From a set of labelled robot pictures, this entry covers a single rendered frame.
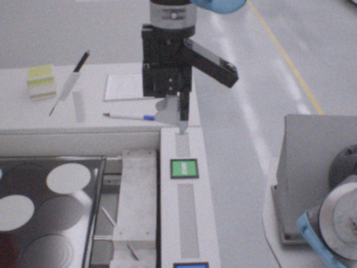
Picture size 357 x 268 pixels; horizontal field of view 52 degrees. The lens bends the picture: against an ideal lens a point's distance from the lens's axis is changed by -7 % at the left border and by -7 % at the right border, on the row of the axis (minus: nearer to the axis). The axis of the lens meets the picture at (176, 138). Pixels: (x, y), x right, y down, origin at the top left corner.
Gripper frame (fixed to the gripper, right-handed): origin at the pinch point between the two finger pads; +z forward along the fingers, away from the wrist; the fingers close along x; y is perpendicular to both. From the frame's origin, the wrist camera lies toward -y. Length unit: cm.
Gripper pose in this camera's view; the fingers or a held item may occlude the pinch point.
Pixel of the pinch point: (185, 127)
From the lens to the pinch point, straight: 73.0
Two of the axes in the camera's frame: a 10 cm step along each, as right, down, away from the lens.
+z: 0.0, 8.1, 5.9
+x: 0.1, 5.9, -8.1
